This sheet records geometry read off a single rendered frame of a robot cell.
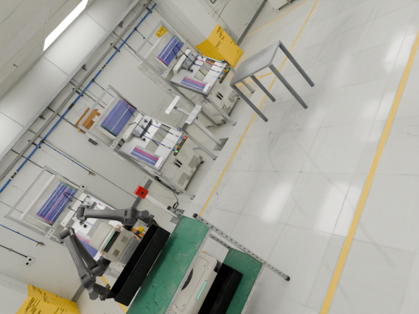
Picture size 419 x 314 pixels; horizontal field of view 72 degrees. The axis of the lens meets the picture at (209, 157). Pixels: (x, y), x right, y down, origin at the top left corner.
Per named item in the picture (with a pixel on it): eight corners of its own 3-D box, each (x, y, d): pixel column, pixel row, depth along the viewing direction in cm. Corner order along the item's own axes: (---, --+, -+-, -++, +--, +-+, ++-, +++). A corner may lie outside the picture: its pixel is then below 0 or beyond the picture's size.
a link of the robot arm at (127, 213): (81, 205, 220) (78, 220, 217) (78, 204, 215) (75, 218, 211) (136, 207, 216) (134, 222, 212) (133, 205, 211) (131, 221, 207)
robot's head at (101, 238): (95, 246, 241) (85, 243, 228) (110, 223, 248) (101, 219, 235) (108, 254, 237) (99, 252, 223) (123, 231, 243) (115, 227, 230)
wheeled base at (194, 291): (171, 301, 328) (154, 293, 318) (199, 250, 348) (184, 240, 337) (201, 331, 271) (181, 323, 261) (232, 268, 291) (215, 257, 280)
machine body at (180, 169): (205, 159, 491) (178, 137, 465) (184, 194, 468) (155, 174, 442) (187, 159, 546) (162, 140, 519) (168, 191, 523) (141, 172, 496)
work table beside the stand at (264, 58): (307, 108, 367) (269, 63, 333) (265, 122, 422) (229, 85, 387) (314, 84, 388) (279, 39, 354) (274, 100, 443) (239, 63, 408)
